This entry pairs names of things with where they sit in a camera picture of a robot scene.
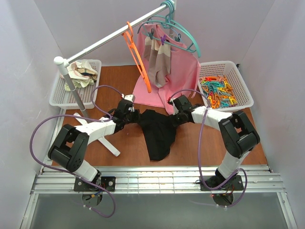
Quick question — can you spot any black underwear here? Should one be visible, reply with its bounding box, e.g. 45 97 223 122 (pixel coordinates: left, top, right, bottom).
139 109 177 161

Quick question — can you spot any orange plastic hanger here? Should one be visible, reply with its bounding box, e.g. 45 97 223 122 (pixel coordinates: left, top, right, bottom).
122 22 152 93

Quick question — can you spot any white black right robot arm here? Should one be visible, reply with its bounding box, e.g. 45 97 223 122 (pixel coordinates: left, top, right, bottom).
168 95 260 190

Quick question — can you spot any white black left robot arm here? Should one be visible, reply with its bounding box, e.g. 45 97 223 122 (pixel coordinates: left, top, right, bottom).
48 94 140 190

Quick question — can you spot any beige brown underwear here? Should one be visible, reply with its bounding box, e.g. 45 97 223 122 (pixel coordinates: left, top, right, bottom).
143 37 171 88

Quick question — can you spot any teal clip hanger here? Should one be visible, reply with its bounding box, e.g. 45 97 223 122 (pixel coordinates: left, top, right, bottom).
137 20 195 53

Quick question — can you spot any teal plastic hanger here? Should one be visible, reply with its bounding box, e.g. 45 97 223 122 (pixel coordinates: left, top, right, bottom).
160 0 202 57

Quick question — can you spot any pile of colourful clothespins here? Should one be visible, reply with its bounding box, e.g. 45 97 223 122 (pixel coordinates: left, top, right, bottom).
199 75 238 109

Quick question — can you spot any pink t-shirt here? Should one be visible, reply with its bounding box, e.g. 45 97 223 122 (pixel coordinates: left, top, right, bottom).
133 23 200 113

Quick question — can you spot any pile of light clothes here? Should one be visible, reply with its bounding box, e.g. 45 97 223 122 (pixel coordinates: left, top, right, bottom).
67 60 98 88

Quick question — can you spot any white clothespin basket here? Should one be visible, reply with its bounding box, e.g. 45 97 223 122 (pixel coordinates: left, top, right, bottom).
198 61 254 112

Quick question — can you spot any white clothes basket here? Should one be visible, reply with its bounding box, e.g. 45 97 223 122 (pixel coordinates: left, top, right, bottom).
49 59 102 110

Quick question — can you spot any purple clothespin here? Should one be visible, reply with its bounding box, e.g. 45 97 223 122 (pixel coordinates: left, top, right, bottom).
160 35 166 45

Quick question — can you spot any white metal clothes rack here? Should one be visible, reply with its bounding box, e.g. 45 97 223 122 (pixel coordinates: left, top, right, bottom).
53 0 177 157

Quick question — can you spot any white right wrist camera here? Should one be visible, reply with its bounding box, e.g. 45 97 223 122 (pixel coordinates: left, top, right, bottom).
168 97 180 115

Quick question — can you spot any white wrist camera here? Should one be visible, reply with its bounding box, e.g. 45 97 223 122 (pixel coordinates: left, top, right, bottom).
168 97 180 115
122 94 135 103

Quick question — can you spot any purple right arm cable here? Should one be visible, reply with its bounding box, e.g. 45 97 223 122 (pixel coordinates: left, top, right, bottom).
168 88 248 213

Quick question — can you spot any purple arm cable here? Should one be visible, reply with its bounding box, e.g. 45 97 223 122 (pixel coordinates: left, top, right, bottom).
30 84 124 218
168 88 248 213

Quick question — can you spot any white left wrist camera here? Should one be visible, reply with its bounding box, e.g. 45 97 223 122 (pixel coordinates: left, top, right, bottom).
122 94 135 103

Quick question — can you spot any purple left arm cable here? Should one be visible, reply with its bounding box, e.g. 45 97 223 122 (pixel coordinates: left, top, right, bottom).
30 84 124 218

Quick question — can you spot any aluminium rail frame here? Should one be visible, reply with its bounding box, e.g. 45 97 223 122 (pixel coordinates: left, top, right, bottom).
20 108 298 229

